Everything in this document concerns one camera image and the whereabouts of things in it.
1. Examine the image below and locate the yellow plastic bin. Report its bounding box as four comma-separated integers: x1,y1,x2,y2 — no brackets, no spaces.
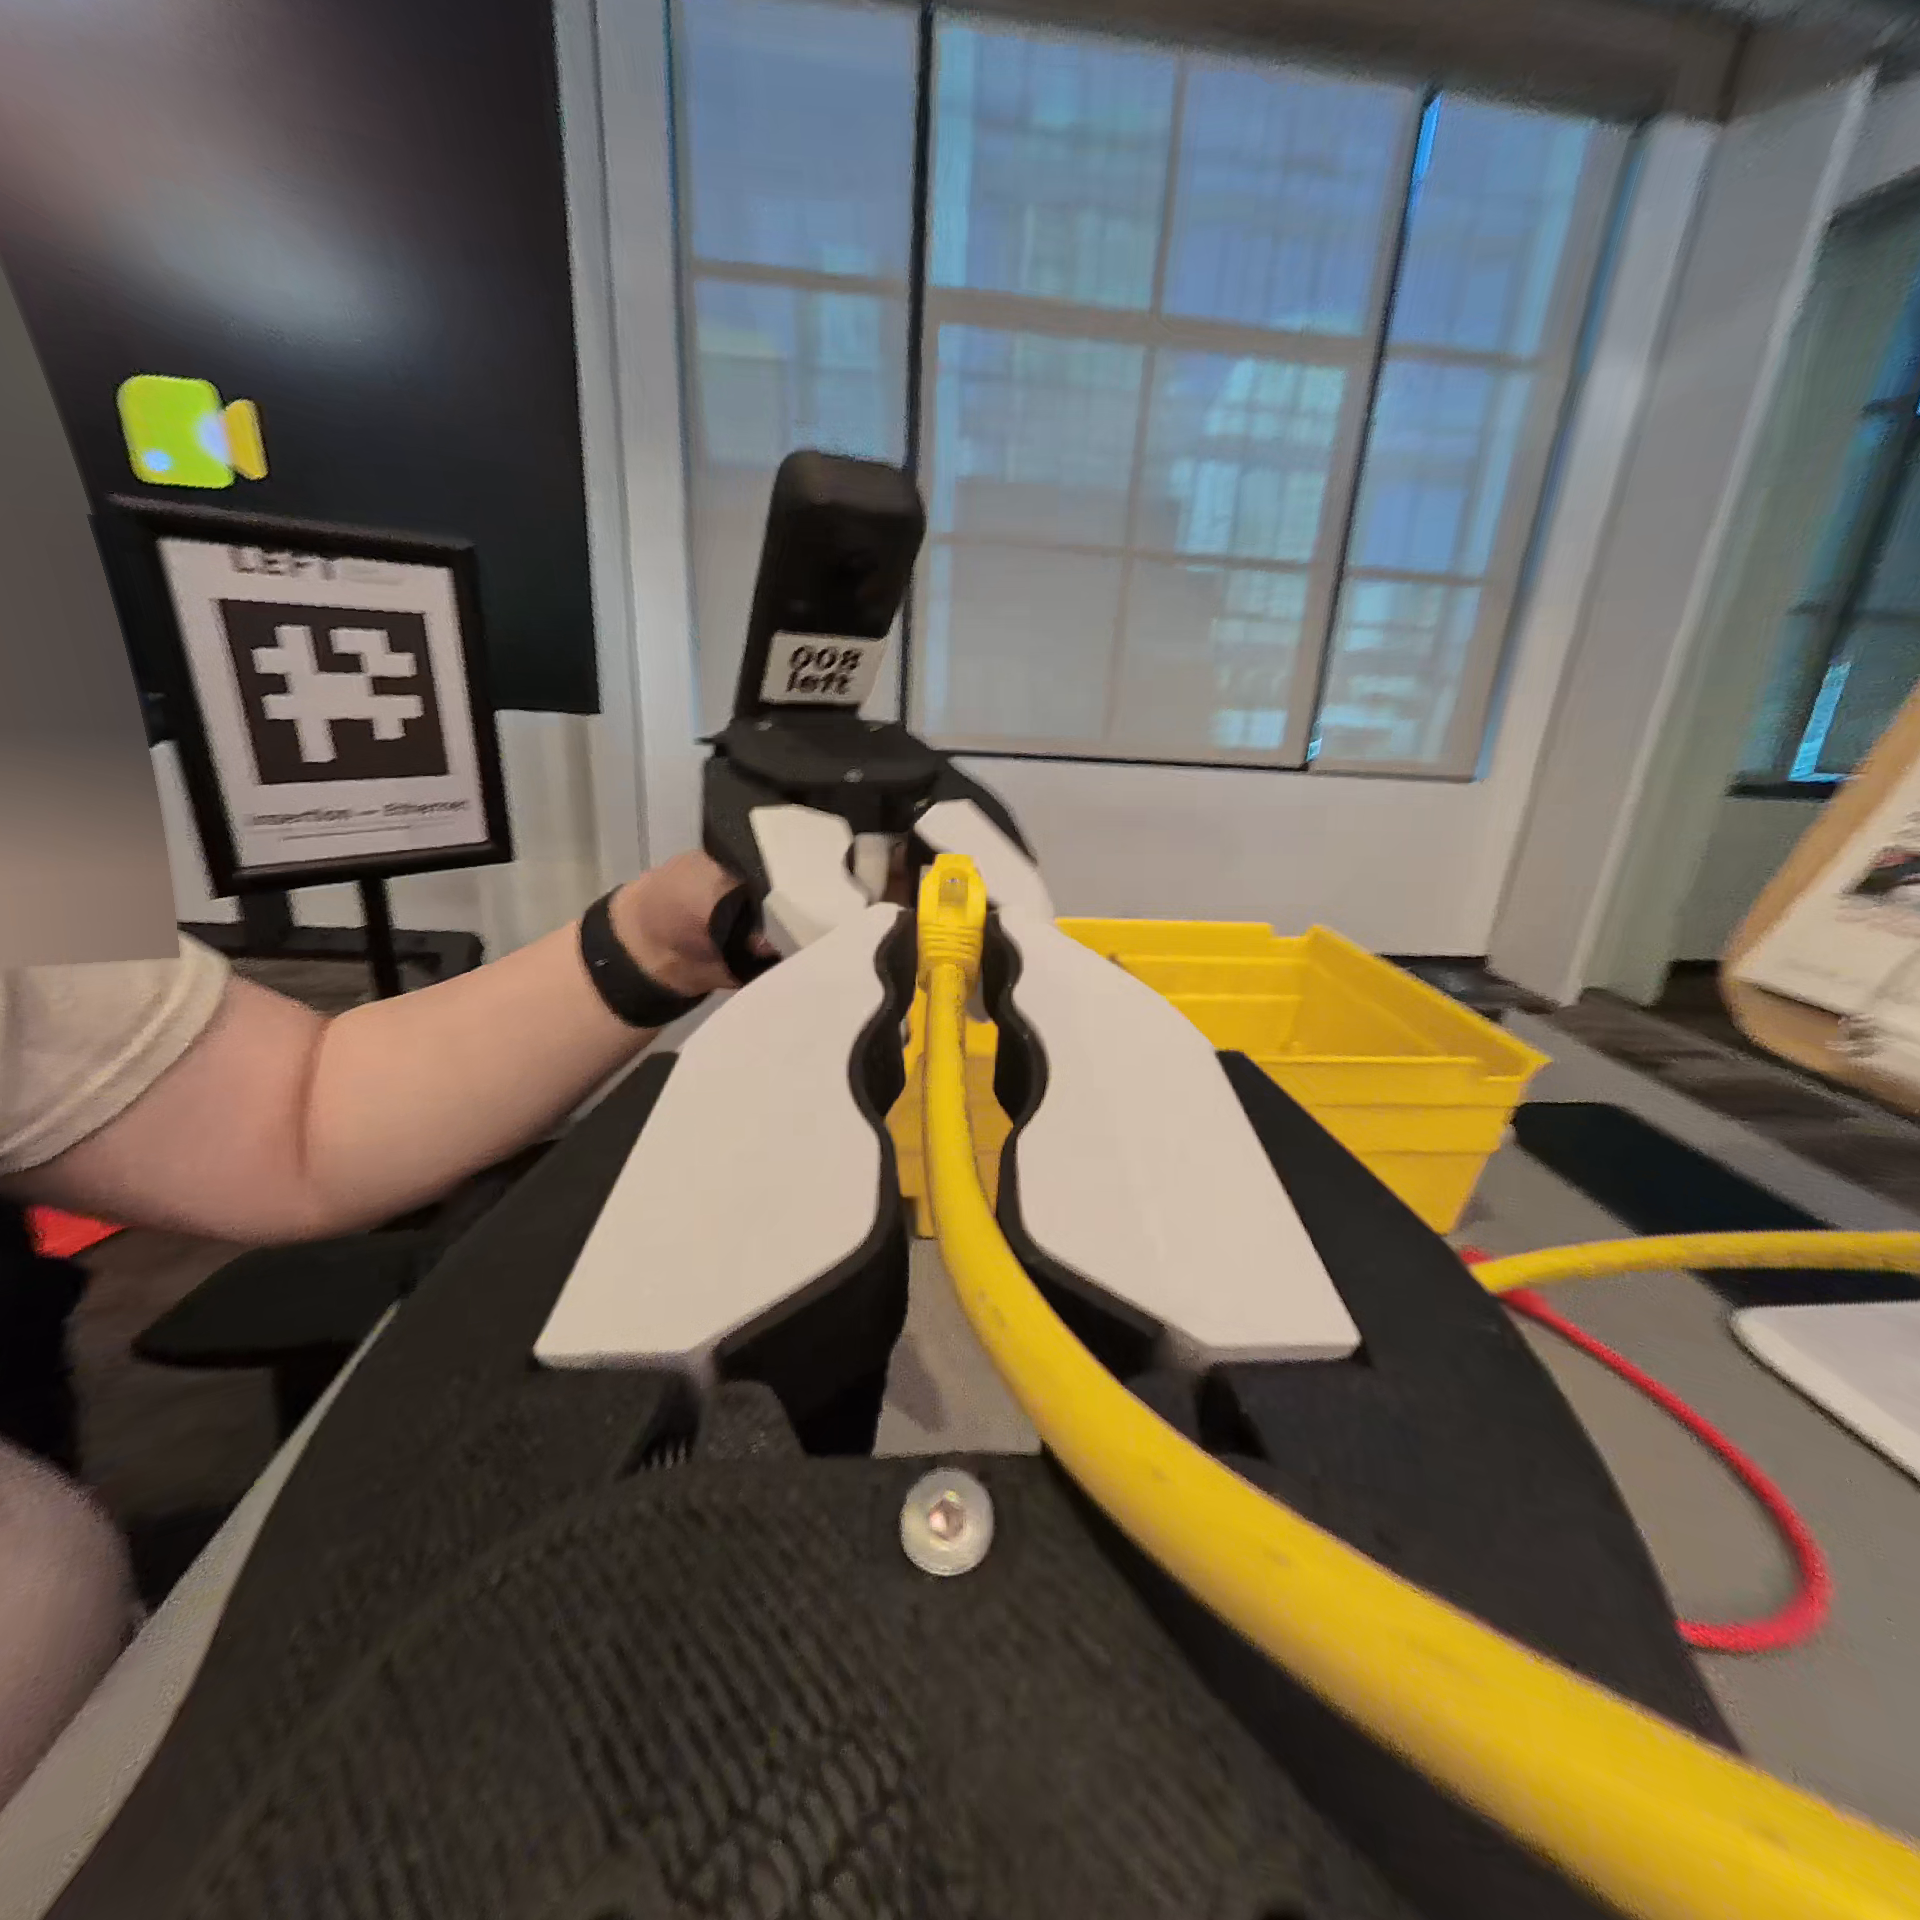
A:
885,914,1550,1242

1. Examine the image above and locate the red ethernet cable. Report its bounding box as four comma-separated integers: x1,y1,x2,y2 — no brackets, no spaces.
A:
1457,1246,1835,1655

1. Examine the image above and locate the black table mat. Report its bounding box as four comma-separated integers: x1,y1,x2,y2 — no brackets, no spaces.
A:
1511,1100,1920,1310

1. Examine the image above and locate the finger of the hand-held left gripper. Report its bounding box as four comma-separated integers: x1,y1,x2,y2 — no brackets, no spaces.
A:
746,804,875,958
912,798,1055,924

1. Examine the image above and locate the person's leg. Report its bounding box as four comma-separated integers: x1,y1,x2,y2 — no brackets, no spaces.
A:
0,1437,139,1807

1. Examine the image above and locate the person's left forearm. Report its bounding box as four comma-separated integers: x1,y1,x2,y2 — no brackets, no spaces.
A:
0,918,665,1251

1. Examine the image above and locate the black wristband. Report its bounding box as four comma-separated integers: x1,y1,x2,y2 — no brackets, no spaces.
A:
578,884,704,1030

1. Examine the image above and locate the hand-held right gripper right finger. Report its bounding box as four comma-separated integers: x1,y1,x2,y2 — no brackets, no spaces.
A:
983,903,1363,1379

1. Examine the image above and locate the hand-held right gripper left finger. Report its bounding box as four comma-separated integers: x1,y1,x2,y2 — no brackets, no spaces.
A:
535,903,913,1404

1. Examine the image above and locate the large grid window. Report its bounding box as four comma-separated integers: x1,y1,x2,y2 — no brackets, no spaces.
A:
666,0,1641,785

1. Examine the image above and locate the white flat device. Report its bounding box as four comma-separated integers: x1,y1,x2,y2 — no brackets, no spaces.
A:
1727,1299,1920,1483

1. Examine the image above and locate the person's left hand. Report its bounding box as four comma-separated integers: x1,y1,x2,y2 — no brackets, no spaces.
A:
614,847,752,997

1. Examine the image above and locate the black wall screen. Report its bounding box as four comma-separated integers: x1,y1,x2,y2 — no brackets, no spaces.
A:
0,0,602,718

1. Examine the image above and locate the person's beige shirt sleeve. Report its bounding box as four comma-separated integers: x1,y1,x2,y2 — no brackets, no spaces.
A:
0,931,235,1178

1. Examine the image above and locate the wooden board with prints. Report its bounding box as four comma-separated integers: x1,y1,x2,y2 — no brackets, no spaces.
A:
1715,732,1920,1116

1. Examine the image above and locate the framed tag sign stand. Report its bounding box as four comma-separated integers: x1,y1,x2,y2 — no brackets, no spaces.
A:
93,491,514,1004

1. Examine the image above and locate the dark framed side window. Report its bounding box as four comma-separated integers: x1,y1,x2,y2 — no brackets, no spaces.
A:
1727,187,1920,799

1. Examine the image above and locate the yellow ethernet cable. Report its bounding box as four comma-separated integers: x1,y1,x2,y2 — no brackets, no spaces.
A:
1467,1229,1920,1299
913,853,1920,1920

